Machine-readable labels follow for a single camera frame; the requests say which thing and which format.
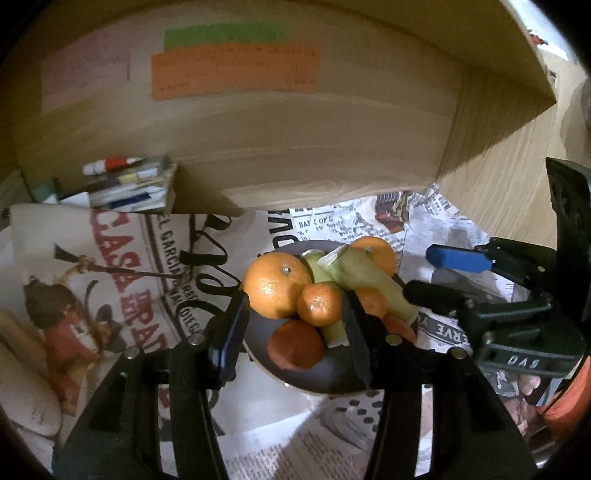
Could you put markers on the dark round plate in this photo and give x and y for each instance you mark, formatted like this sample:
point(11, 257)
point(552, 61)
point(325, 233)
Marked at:
point(323, 374)

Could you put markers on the red tomato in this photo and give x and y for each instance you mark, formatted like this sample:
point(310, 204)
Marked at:
point(295, 344)
point(399, 328)

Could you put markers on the wooden shelf unit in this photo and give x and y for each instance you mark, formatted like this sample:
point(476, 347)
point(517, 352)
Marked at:
point(323, 152)

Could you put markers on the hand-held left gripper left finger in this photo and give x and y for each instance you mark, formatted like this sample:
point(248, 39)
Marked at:
point(229, 341)

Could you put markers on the pale green corn cob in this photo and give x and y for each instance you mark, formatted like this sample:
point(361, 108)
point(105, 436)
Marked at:
point(337, 332)

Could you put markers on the orange sticky note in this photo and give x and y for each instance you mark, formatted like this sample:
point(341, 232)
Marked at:
point(235, 71)

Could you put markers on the cream cylinder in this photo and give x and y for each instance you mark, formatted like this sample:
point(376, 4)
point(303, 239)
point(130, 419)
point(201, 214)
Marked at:
point(27, 397)

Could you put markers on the green sticky note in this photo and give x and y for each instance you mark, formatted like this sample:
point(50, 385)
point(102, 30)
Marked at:
point(226, 36)

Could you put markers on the yellow corn cob with husk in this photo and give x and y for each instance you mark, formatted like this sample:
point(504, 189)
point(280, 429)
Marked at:
point(369, 277)

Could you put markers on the person's right forearm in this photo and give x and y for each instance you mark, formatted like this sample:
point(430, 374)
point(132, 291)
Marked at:
point(568, 410)

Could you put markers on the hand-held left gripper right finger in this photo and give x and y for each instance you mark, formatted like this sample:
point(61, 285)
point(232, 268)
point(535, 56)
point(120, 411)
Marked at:
point(360, 346)

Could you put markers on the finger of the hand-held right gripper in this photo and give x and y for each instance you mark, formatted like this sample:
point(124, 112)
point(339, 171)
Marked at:
point(431, 295)
point(457, 258)

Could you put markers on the printed canvas tote bag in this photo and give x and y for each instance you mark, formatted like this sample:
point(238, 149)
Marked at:
point(115, 258)

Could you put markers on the large orange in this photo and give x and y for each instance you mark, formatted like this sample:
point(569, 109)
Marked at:
point(277, 286)

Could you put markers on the red white marker pen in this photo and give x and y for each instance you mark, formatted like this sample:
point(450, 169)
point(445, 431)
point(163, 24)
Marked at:
point(113, 165)

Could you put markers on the pink sticky note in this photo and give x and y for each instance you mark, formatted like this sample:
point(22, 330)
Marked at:
point(85, 74)

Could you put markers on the newspaper print table cloth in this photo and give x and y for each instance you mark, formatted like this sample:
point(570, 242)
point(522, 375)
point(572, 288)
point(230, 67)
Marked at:
point(300, 443)

